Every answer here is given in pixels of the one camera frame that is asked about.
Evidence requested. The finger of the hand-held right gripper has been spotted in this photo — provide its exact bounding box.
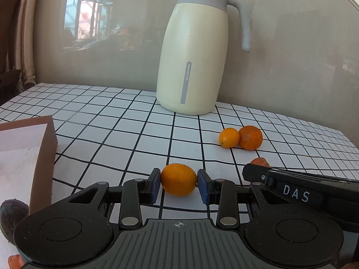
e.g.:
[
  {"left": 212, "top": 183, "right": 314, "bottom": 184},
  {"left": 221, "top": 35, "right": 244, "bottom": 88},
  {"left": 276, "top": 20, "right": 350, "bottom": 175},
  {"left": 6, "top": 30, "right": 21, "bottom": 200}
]
[{"left": 243, "top": 163, "right": 270, "bottom": 186}]

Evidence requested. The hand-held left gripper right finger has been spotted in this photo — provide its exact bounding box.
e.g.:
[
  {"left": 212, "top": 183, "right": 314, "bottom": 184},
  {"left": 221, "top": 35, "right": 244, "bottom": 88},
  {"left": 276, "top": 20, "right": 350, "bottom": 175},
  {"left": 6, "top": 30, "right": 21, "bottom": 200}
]
[{"left": 197, "top": 169, "right": 295, "bottom": 229}]

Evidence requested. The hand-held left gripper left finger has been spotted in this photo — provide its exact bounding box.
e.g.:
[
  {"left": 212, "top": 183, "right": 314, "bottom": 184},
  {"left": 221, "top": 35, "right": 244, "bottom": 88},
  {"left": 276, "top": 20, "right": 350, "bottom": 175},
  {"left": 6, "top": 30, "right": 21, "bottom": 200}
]
[{"left": 67, "top": 169, "right": 162, "bottom": 229}]

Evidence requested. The partly hidden orange fruit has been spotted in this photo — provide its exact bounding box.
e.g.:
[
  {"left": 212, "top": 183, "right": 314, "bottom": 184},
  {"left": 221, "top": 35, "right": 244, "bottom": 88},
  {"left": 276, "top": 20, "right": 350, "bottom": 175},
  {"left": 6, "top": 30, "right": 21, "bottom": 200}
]
[{"left": 250, "top": 157, "right": 270, "bottom": 168}]

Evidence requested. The oval orange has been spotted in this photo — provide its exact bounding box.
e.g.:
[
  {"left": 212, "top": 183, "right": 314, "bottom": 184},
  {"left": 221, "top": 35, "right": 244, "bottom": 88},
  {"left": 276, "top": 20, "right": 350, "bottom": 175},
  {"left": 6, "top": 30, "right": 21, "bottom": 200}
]
[{"left": 160, "top": 163, "right": 198, "bottom": 197}]

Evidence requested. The dimpled tangerine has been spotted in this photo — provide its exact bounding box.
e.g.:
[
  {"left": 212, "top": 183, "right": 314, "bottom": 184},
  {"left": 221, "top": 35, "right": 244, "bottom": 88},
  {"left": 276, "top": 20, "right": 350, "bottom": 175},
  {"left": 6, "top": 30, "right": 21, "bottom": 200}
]
[{"left": 238, "top": 125, "right": 263, "bottom": 151}]

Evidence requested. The small round orange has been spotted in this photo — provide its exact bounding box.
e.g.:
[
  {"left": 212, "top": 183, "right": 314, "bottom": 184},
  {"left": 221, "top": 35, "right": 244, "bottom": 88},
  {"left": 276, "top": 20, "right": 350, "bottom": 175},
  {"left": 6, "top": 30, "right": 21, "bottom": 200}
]
[{"left": 219, "top": 127, "right": 240, "bottom": 149}]

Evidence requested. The white checkered tablecloth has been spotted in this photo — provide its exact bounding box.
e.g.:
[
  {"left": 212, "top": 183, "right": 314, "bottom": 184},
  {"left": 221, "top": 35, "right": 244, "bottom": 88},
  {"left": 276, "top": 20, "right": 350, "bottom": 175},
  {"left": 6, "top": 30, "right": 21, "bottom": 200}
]
[{"left": 0, "top": 82, "right": 359, "bottom": 232}]

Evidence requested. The cream thermos jug grey lid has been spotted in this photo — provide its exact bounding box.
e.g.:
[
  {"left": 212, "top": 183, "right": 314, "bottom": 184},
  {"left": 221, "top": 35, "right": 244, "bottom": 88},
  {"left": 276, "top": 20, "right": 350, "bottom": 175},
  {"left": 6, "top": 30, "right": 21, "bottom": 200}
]
[{"left": 156, "top": 0, "right": 251, "bottom": 115}]

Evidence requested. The brown cardboard box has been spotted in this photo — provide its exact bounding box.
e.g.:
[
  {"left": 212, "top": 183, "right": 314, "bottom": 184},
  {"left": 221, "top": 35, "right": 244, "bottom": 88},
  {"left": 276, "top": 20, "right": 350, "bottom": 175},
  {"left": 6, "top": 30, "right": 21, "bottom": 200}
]
[{"left": 0, "top": 115, "right": 58, "bottom": 216}]

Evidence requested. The carrot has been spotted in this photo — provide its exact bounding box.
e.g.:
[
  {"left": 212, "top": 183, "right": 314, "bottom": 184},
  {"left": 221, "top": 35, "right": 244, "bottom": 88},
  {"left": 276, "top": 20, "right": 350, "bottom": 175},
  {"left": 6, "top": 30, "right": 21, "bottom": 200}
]
[{"left": 8, "top": 254, "right": 26, "bottom": 269}]

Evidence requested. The beige curtain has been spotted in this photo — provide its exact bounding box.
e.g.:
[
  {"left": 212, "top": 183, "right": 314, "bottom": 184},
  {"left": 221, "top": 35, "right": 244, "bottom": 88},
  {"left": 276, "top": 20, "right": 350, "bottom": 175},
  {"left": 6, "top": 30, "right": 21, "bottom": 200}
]
[{"left": 14, "top": 0, "right": 41, "bottom": 90}]

